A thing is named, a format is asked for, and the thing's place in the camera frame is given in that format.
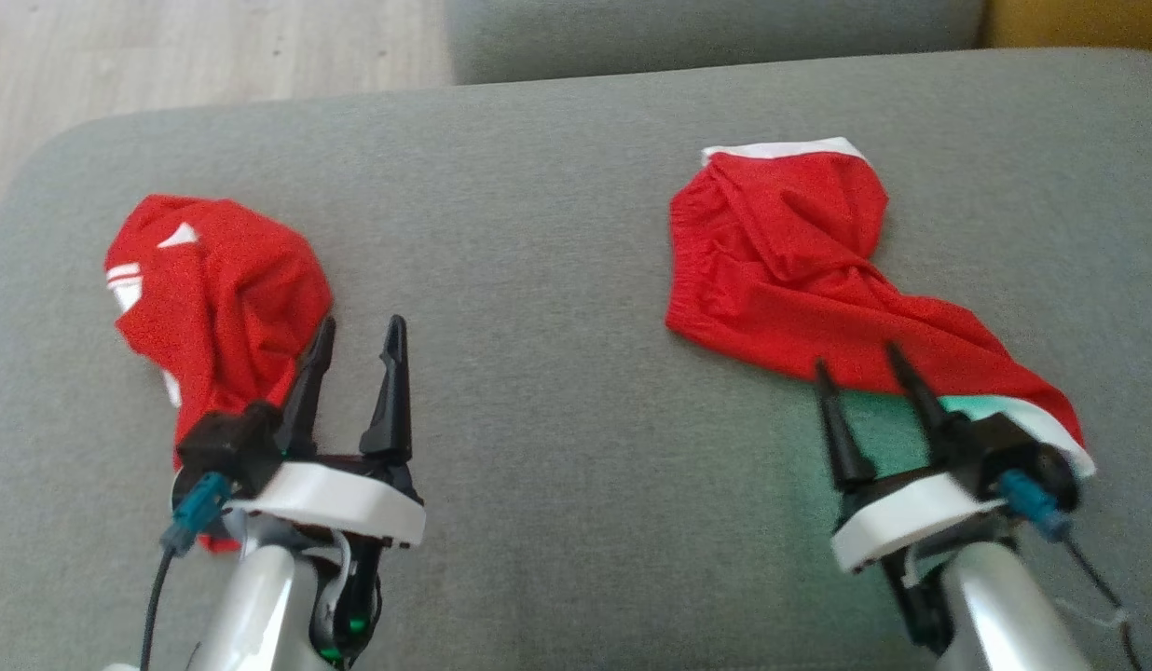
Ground red jersey with black print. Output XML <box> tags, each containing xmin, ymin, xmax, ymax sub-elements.
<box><xmin>104</xmin><ymin>194</ymin><xmax>335</xmax><ymax>555</ymax></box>

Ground left cable with blue connector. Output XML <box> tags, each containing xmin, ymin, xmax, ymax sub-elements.
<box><xmin>140</xmin><ymin>471</ymin><xmax>234</xmax><ymax>671</ymax></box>

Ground grey sofa back cushion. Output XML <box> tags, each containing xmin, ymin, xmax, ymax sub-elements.
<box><xmin>446</xmin><ymin>0</ymin><xmax>989</xmax><ymax>87</ymax></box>

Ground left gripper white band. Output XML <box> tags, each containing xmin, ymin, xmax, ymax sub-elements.
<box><xmin>226</xmin><ymin>314</ymin><xmax>426</xmax><ymax>548</ymax></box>

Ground red shorts with white trim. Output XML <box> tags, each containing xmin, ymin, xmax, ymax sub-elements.
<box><xmin>665</xmin><ymin>137</ymin><xmax>1097</xmax><ymax>478</ymax></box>

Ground grey sofa seat cushion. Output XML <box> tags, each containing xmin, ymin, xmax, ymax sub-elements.
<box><xmin>0</xmin><ymin>48</ymin><xmax>1152</xmax><ymax>671</ymax></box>

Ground right cable with blue connector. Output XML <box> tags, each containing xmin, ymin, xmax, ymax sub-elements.
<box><xmin>995</xmin><ymin>469</ymin><xmax>1147</xmax><ymax>671</ymax></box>

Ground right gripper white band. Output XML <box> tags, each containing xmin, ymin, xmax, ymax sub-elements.
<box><xmin>812</xmin><ymin>340</ymin><xmax>1006</xmax><ymax>574</ymax></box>

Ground cable with blue connector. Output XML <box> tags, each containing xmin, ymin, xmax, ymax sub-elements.
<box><xmin>995</xmin><ymin>469</ymin><xmax>1147</xmax><ymax>671</ymax></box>
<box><xmin>140</xmin><ymin>471</ymin><xmax>234</xmax><ymax>671</ymax></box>

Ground yellow cushion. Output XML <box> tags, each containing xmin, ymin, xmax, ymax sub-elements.
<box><xmin>981</xmin><ymin>0</ymin><xmax>1152</xmax><ymax>55</ymax></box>

